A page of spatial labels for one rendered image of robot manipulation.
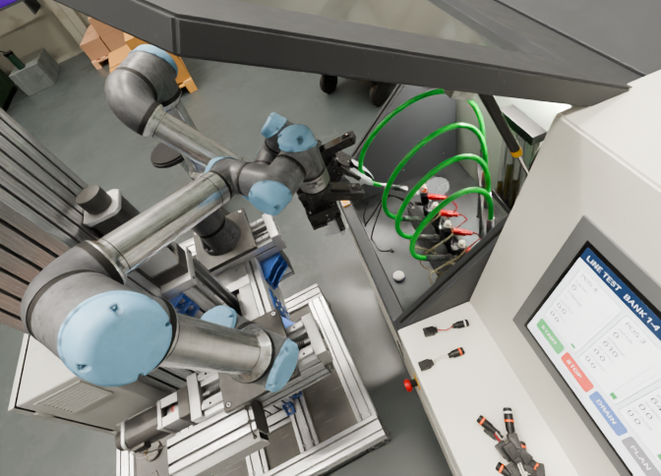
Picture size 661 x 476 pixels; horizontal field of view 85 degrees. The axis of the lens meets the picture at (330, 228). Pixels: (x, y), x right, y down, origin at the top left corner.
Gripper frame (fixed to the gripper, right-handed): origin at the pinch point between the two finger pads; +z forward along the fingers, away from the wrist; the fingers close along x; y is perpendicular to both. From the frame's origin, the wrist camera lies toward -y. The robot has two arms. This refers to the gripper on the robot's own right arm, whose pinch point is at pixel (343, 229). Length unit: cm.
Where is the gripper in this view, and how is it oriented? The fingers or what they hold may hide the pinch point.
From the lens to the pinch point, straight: 101.6
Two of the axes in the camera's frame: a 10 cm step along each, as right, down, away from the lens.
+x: 2.8, 7.0, -6.5
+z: 2.7, 6.0, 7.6
